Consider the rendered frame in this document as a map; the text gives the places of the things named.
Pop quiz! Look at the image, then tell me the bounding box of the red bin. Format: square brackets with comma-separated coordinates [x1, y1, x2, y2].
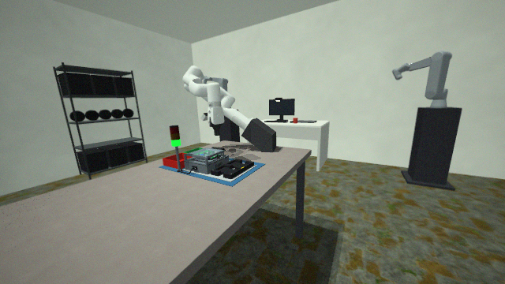
[163, 153, 192, 169]

